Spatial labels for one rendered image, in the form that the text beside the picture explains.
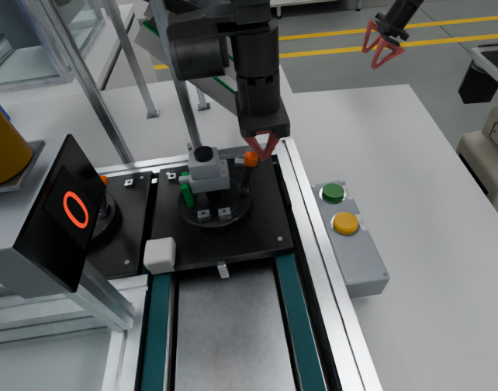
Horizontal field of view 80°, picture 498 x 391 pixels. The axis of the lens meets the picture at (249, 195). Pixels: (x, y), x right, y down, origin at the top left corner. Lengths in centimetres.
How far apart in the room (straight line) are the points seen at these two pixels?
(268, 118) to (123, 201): 35
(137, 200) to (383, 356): 50
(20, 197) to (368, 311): 51
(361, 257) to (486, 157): 60
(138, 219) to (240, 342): 28
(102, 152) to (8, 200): 72
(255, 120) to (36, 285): 29
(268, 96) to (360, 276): 29
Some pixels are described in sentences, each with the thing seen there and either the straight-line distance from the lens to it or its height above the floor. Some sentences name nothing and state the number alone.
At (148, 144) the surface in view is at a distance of 94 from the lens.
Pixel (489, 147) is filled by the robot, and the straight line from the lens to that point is 106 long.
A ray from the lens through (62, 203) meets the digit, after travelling 28.
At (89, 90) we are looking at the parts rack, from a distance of 68.
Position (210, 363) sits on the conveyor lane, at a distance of 49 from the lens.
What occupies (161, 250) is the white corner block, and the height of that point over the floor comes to 99.
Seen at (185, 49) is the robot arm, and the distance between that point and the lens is 38.
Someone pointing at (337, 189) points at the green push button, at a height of 97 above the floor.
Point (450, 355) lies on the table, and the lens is 60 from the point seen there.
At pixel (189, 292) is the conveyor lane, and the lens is 54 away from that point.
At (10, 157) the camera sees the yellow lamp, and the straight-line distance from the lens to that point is 25.
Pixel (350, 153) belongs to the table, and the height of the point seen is 86.
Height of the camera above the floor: 139
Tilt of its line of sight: 48 degrees down
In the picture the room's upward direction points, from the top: 8 degrees counter-clockwise
